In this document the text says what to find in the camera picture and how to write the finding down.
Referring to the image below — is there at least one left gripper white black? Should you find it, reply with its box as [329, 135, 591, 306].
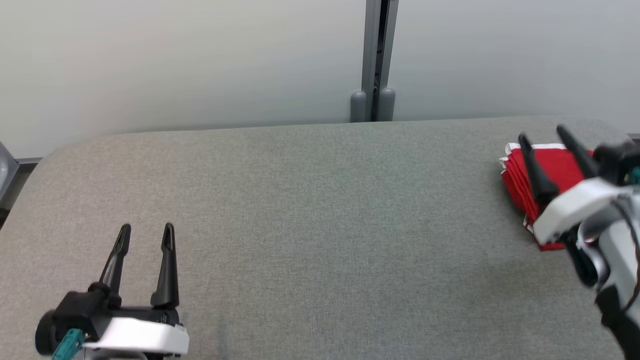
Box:
[84, 223, 190, 360]

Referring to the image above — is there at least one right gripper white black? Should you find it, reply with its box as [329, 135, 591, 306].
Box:
[518, 124, 632, 246]

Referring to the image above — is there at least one red white basketball jersey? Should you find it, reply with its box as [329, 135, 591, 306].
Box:
[499, 157, 568, 252]

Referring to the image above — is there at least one grey metal furniture leg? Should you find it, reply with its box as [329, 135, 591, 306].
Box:
[0, 141, 21, 201]

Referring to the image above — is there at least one left teal cable connector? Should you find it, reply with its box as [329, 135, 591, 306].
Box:
[51, 328, 86, 360]

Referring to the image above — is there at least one grey cylinder post foot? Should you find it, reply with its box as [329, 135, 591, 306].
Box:
[377, 87, 397, 122]

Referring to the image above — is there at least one grey wall post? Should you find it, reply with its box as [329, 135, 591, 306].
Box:
[350, 90, 368, 123]

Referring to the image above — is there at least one grey partition post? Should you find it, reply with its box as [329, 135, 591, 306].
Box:
[361, 0, 400, 122]

